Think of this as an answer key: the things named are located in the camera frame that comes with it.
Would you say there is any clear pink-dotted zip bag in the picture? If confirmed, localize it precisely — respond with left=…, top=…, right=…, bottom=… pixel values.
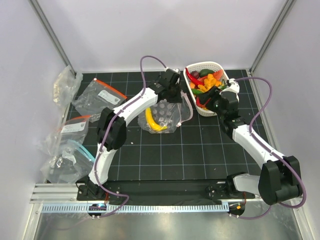
left=137, top=91, right=193, bottom=134

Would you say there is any yellow toy banana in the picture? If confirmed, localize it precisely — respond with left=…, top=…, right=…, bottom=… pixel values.
left=145, top=107, right=167, bottom=132

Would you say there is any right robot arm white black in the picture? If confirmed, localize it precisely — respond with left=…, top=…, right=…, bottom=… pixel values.
left=195, top=86, right=303, bottom=206

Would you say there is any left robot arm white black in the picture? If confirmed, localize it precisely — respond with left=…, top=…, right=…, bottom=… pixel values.
left=82, top=68, right=181, bottom=200

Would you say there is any orange-zip bag upper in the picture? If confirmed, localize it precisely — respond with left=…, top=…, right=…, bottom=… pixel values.
left=72, top=78, right=127, bottom=123

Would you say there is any orange-zip bag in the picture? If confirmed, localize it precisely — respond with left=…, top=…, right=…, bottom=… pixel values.
left=72, top=78, right=127, bottom=123
left=37, top=115, right=91, bottom=156

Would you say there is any orange-zip bag lower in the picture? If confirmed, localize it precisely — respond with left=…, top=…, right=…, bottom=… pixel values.
left=37, top=115, right=91, bottom=156

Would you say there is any blue-zip clear bag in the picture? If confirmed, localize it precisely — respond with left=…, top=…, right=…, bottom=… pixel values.
left=40, top=140, right=96, bottom=184

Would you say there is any red toy chili pepper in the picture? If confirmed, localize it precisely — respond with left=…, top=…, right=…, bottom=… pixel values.
left=184, top=68, right=204, bottom=86

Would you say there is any white perforated plastic basket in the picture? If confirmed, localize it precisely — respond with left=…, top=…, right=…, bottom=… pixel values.
left=183, top=61, right=240, bottom=117

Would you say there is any orange toy bell pepper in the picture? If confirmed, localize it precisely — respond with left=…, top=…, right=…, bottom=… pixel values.
left=197, top=74, right=222, bottom=92

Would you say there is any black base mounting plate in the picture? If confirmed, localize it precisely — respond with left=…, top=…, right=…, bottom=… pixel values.
left=76, top=178, right=256, bottom=206

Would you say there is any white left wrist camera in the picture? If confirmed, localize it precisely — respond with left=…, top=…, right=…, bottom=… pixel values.
left=172, top=68, right=180, bottom=74

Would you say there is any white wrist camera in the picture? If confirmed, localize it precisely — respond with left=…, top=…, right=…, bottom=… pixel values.
left=172, top=68, right=180, bottom=74
left=223, top=78, right=240, bottom=94

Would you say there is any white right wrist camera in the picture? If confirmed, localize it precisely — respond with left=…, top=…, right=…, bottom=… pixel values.
left=223, top=78, right=240, bottom=94

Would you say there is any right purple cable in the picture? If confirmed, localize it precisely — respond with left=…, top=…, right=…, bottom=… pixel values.
left=229, top=76, right=307, bottom=220

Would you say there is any purple cable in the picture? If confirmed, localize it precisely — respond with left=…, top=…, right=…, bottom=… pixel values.
left=94, top=55, right=171, bottom=217
left=229, top=76, right=307, bottom=220

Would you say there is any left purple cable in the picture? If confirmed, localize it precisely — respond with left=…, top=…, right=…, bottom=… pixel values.
left=94, top=55, right=171, bottom=217

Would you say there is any crumpled clear bag at wall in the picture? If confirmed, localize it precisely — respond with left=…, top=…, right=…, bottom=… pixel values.
left=53, top=65, right=83, bottom=108

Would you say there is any perforated aluminium rail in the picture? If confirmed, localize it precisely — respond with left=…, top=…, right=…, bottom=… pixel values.
left=41, top=202, right=229, bottom=214

